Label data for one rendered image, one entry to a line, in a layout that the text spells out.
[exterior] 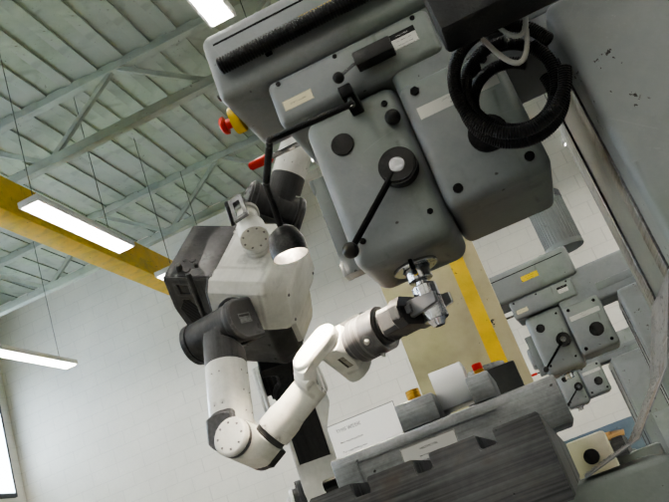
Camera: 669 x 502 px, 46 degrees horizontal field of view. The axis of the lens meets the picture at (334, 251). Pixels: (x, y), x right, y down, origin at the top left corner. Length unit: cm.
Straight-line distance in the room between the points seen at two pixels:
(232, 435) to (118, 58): 739
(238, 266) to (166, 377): 1012
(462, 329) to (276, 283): 151
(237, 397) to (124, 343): 1076
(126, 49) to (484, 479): 813
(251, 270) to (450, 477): 115
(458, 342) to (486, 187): 186
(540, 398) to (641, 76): 51
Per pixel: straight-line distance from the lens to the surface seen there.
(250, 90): 157
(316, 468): 203
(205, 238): 197
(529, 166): 138
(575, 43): 134
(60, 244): 888
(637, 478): 124
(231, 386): 164
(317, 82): 152
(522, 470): 75
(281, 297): 181
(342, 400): 1087
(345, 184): 145
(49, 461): 1289
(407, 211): 140
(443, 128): 142
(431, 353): 320
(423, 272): 145
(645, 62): 132
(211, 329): 172
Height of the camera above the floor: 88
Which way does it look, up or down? 20 degrees up
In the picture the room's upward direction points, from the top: 20 degrees counter-clockwise
